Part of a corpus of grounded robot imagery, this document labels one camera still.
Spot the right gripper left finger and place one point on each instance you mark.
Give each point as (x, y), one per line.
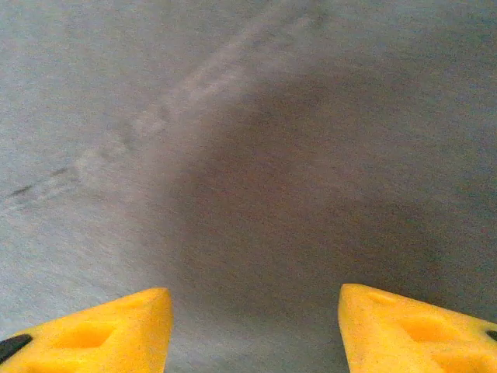
(97, 338)

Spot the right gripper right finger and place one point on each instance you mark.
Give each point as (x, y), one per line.
(407, 338)

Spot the dark grey t-shirt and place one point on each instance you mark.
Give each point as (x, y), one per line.
(248, 155)

